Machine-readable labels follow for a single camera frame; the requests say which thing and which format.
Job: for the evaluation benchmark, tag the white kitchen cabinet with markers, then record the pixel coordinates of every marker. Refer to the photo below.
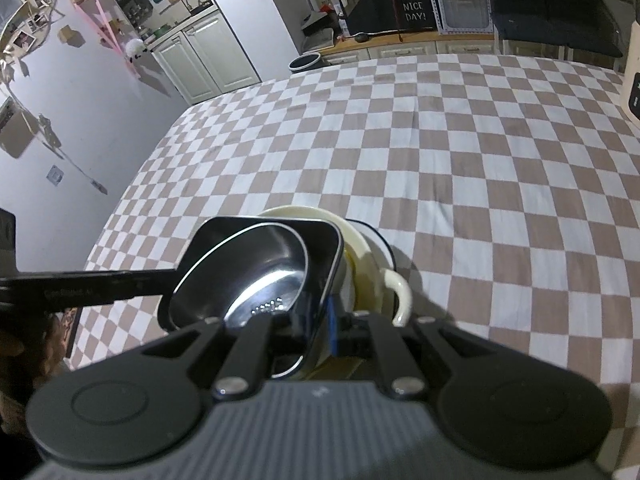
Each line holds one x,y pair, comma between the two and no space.
205,60

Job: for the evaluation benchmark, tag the pink wall shelf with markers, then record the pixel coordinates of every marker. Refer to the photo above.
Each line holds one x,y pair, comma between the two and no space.
107,25

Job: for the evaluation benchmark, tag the cream electric kettle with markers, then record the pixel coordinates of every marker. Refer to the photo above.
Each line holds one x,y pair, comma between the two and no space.
631,75

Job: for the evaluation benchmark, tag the cartoon creature poster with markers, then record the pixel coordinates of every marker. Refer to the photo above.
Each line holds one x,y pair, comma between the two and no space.
362,2

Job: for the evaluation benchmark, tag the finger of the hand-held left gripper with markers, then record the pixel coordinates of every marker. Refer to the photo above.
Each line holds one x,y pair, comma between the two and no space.
100,286

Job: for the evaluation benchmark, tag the white plush toy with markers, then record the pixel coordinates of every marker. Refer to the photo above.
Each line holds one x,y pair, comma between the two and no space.
135,50

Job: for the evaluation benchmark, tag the dark-rimmed white bowl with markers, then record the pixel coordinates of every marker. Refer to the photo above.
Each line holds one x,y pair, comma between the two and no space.
377,245

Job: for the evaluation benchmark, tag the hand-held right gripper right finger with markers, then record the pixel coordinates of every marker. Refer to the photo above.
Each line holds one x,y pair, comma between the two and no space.
331,327

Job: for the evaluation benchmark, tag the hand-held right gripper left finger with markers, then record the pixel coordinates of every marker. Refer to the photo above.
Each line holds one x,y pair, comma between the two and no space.
300,332

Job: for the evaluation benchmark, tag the shallow square steel tray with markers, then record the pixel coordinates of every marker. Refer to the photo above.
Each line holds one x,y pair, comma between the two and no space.
325,260

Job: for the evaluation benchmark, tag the black bin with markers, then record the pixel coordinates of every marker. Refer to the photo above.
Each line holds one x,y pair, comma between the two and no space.
306,62

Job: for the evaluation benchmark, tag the deep square steel tray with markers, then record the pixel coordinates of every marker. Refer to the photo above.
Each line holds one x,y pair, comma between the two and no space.
250,270

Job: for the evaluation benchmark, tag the brown white checkered tablecloth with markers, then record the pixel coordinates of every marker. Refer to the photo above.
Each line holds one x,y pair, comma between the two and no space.
425,160

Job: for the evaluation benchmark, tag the dark grey box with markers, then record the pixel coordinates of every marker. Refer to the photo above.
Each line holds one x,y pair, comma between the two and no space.
317,30

